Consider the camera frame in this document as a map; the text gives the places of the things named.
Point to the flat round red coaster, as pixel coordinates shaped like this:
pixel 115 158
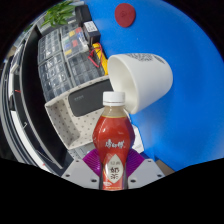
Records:
pixel 125 15

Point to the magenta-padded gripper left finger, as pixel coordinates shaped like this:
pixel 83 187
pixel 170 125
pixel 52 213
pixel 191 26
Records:
pixel 80 173

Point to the grey small-parts drawer cabinet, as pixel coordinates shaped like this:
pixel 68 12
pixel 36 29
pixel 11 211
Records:
pixel 55 80
pixel 81 66
pixel 48 45

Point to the clear organizer box coloured parts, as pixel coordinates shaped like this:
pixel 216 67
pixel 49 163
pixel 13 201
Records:
pixel 74 41

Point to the red drink bottle white cap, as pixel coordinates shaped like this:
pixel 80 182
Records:
pixel 113 140

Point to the potted green plant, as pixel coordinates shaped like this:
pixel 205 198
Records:
pixel 60 14

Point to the black rectangular speaker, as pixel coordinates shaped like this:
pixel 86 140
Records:
pixel 88 98

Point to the black zip case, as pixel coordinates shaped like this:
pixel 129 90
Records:
pixel 82 14

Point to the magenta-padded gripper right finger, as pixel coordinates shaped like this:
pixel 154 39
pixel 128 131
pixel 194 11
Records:
pixel 146 173

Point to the yellow multimeter red leads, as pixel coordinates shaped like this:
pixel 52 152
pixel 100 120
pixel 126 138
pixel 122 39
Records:
pixel 98 56

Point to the white perforated tray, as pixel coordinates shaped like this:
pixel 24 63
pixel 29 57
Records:
pixel 71 126

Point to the black wall shelf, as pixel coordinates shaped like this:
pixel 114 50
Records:
pixel 31 100

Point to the white cup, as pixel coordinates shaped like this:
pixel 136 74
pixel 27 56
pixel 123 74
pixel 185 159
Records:
pixel 146 80

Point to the black box white label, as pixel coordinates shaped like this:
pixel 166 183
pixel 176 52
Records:
pixel 91 31

